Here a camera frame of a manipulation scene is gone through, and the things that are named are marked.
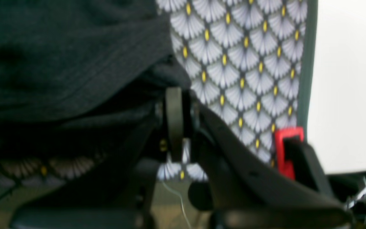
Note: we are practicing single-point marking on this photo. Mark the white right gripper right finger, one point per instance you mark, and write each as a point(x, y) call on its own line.
point(248, 194)

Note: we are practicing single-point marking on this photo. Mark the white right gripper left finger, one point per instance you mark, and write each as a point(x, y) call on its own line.
point(118, 193)

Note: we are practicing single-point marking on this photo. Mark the dark grey T-shirt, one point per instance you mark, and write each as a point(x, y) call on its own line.
point(76, 77)

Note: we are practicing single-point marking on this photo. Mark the red black table clamp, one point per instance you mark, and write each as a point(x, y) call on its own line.
point(286, 151)

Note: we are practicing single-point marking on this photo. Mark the fan-patterned table cloth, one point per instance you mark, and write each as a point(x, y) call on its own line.
point(244, 61)

